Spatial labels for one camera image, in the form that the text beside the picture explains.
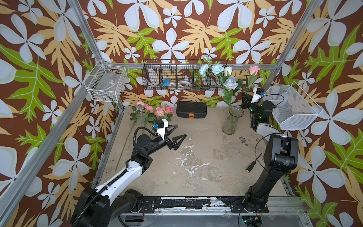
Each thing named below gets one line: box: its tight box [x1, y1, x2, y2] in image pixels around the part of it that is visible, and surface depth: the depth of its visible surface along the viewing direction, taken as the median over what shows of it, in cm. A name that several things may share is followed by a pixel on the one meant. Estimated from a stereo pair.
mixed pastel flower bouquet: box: [199, 55, 243, 107], surface depth 80 cm
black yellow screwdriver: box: [245, 153, 262, 173], surface depth 88 cm
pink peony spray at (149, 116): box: [140, 104, 156, 127], surface depth 113 cm
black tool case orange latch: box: [176, 101, 208, 119], surface depth 115 cm
